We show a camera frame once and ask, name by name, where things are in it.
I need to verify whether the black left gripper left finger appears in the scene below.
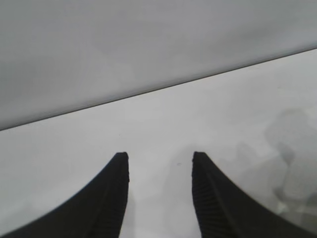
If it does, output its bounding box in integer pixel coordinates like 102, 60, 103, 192
0, 151, 130, 238

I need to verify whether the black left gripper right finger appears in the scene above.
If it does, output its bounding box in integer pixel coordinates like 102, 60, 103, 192
191, 151, 317, 238

